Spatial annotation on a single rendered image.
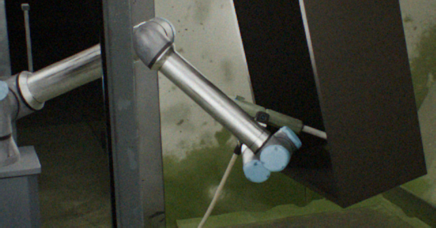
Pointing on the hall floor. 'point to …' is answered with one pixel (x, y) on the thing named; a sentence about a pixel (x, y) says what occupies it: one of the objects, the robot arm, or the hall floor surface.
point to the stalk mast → (5, 52)
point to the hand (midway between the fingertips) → (252, 117)
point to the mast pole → (122, 103)
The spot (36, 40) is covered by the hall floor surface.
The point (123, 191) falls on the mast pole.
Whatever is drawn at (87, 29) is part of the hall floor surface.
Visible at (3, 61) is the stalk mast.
